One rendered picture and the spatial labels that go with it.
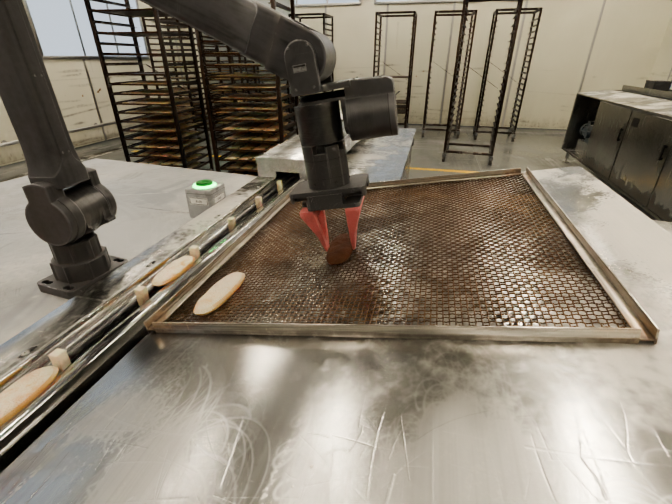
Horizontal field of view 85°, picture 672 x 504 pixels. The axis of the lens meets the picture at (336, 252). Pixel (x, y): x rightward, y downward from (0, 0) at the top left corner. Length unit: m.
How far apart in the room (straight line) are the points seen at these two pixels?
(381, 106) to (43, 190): 0.50
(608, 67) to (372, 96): 7.59
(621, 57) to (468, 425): 7.86
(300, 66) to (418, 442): 0.38
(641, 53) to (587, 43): 0.81
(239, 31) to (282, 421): 0.40
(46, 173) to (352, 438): 0.58
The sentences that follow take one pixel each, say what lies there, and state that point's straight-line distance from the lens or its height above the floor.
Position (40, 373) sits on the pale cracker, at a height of 0.86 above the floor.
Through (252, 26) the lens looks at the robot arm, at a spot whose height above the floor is 1.20.
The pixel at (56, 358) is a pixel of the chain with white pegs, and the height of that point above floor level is 0.87.
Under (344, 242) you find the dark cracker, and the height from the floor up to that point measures 0.93.
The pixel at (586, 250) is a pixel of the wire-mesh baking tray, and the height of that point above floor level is 0.98.
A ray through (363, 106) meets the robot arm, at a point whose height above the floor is 1.12.
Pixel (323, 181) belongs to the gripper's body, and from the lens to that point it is 0.49.
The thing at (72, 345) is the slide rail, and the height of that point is 0.85.
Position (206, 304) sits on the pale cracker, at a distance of 0.48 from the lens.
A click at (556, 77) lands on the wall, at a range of 7.79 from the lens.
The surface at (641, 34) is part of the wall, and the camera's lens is 8.12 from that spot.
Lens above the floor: 1.17
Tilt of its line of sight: 28 degrees down
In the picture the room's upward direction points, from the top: straight up
